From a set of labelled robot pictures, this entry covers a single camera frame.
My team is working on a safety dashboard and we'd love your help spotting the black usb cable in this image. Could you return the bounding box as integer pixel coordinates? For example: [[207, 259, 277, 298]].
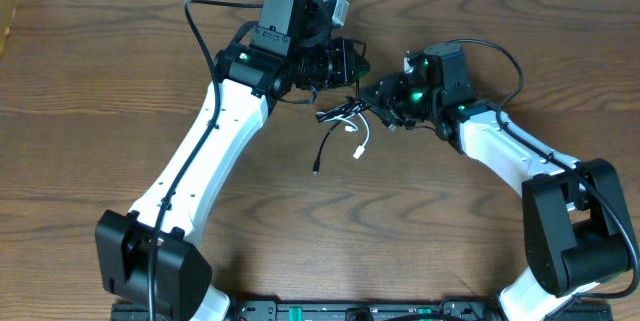
[[312, 38, 401, 175]]

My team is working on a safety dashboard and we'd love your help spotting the white usb cable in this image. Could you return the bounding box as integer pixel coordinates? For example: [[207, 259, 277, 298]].
[[316, 110, 372, 161]]

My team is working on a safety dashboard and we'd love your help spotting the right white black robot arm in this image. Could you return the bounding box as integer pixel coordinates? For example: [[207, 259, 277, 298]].
[[361, 39, 639, 320]]

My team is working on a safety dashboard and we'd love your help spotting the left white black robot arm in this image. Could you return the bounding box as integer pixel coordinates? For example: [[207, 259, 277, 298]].
[[95, 0, 370, 320]]

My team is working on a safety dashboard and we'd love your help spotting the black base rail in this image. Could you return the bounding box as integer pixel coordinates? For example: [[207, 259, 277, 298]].
[[109, 297, 614, 321]]

